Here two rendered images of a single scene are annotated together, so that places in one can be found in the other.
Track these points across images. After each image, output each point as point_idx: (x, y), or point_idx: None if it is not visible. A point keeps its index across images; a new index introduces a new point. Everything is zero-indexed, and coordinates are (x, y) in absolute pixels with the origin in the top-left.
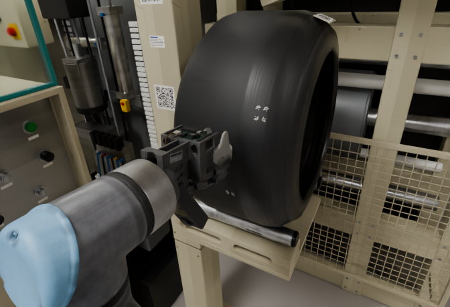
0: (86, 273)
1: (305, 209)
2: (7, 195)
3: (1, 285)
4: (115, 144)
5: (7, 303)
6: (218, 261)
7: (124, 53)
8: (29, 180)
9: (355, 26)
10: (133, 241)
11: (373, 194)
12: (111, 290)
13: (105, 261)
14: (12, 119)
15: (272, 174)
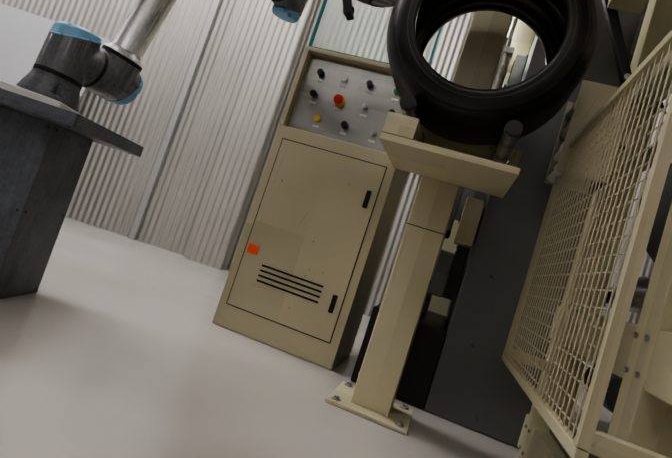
0: None
1: (443, 98)
2: (359, 120)
3: (316, 156)
4: None
5: (309, 169)
6: (423, 288)
7: (496, 82)
8: (374, 122)
9: None
10: None
11: (666, 252)
12: None
13: None
14: (392, 82)
15: (395, 5)
